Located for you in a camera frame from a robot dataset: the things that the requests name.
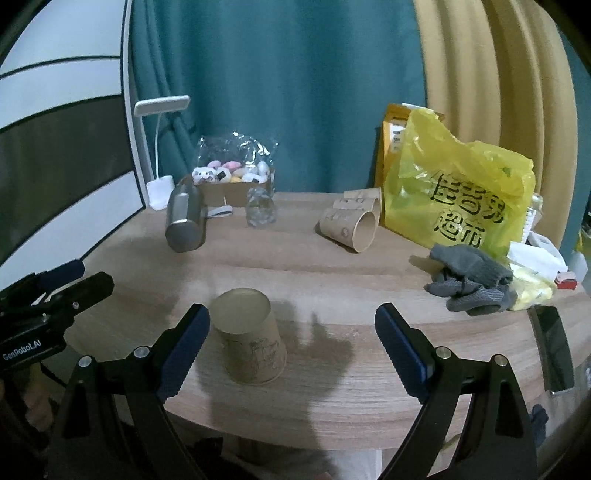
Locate orange paper bag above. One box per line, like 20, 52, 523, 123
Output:
376, 104, 447, 228

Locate yellow plastic bag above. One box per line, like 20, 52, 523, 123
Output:
382, 108, 537, 265

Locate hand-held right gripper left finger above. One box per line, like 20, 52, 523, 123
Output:
46, 303, 211, 480

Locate dark blue cloth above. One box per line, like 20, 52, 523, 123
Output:
530, 404, 550, 446

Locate steel water bottle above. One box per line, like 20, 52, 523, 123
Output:
165, 181, 206, 253

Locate beige curtain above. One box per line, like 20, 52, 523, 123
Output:
412, 0, 578, 250

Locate teal curtain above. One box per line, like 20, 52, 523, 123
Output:
124, 0, 432, 208

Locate cardboard box of plush toys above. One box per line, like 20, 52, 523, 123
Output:
191, 159, 274, 208

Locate white desk lamp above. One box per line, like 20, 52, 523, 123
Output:
134, 95, 191, 211

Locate grey knitted gloves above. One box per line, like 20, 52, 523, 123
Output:
424, 243, 519, 316

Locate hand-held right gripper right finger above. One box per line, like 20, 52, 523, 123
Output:
375, 303, 539, 480

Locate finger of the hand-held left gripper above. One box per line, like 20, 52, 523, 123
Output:
38, 259, 86, 291
32, 272, 115, 333

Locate person's left hand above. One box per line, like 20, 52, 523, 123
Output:
23, 367, 51, 418

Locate clear plastic bag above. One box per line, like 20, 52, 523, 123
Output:
198, 131, 279, 178

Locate yellow cloth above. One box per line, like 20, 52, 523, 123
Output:
508, 262, 558, 311

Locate black phone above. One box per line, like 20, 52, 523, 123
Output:
527, 305, 576, 398

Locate brown paper cup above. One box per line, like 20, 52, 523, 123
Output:
316, 207, 380, 254
332, 187, 383, 214
210, 288, 288, 386

